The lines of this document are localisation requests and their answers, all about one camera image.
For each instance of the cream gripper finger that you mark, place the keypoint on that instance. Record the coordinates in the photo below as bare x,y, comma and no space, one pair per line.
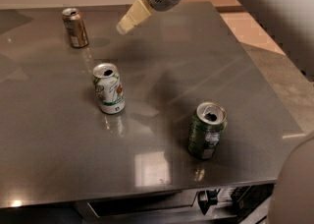
138,13

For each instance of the orange soda can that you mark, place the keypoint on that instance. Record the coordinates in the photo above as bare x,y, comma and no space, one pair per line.
74,25

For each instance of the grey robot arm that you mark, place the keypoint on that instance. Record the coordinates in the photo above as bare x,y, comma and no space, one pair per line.
290,22

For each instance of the white green soda can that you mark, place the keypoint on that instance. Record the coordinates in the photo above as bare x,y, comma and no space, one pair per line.
108,88

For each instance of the dark green soda can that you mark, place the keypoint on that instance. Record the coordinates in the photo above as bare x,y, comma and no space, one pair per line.
207,126

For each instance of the drawer under table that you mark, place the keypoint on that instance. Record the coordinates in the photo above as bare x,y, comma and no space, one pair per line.
91,210

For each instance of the black clutter under table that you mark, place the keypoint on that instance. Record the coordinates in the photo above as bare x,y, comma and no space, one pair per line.
232,205

